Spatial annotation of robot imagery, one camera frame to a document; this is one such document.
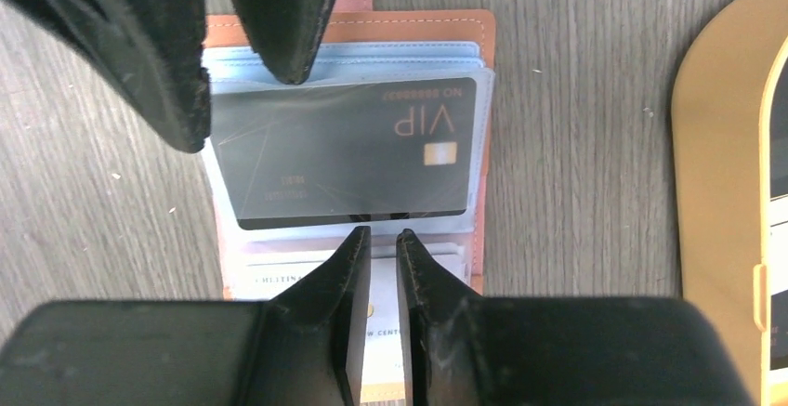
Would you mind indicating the black card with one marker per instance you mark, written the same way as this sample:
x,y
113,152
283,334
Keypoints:
x,y
335,154

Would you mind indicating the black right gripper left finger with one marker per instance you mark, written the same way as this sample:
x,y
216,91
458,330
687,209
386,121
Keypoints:
x,y
318,329

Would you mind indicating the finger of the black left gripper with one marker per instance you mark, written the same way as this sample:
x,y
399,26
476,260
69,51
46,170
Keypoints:
x,y
286,34
148,51

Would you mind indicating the oval wooden card tray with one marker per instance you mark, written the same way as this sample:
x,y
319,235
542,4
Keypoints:
x,y
729,128

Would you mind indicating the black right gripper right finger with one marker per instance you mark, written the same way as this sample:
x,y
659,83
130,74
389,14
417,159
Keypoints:
x,y
443,343

